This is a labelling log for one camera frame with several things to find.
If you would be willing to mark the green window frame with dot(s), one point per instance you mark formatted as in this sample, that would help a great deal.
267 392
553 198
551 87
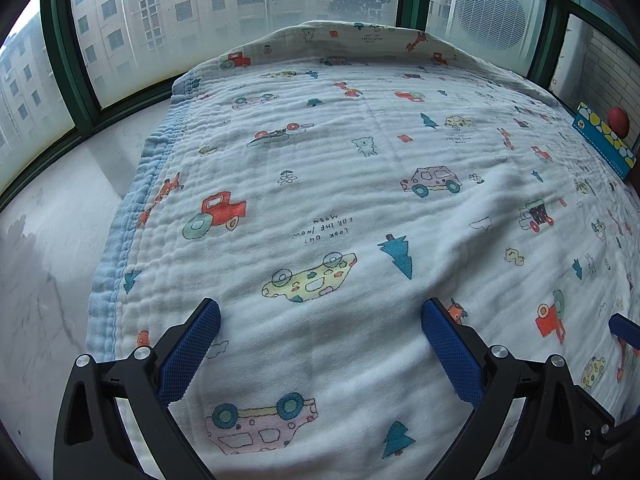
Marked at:
75 60

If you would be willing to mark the marble window sill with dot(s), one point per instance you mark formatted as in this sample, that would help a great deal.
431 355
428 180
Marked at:
50 260

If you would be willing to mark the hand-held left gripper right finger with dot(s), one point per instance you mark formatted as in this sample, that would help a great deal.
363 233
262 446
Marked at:
450 350

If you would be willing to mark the red apple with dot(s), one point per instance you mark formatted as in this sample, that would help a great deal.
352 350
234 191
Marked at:
619 121

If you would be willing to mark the white air conditioner unit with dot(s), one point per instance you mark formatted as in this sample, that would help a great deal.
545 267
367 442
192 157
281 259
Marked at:
490 10

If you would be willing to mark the blue tissue box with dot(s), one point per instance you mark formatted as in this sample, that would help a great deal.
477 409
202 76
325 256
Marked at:
600 137

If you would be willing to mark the apartment building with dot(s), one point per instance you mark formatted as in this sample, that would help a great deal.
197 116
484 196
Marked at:
165 15

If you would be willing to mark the printed blanket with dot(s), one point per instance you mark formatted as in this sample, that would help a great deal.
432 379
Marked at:
350 185

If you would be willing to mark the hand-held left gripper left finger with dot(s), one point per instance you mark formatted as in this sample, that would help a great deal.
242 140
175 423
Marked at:
192 350

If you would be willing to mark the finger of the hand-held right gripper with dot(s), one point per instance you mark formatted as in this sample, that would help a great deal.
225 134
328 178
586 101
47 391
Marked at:
612 440
626 331

